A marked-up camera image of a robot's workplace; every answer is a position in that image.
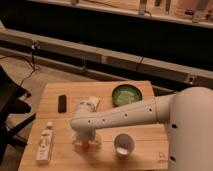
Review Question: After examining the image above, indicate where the white paper cup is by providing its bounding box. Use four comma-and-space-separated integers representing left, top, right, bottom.
114, 133, 135, 158

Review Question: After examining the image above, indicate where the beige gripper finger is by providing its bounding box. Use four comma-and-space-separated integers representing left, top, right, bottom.
91, 134, 102, 148
72, 139, 82, 147

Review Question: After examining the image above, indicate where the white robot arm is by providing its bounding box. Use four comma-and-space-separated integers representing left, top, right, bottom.
70, 87, 213, 171

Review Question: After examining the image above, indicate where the clear plastic bottle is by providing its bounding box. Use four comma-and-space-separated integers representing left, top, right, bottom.
36, 122, 54, 164

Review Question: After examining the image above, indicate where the black rectangular block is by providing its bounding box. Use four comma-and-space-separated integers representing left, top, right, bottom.
58, 95, 67, 113

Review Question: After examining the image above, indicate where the black chair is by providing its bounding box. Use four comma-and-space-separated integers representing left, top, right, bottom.
0, 65, 35, 164

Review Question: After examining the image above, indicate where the green ceramic bowl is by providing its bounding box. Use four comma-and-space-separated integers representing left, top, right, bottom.
112, 84, 143, 107

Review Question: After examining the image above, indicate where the black floor cable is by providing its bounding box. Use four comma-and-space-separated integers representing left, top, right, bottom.
0, 43, 42, 88

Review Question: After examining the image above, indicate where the white sponge block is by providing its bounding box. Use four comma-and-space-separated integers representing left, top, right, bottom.
88, 96, 100, 111

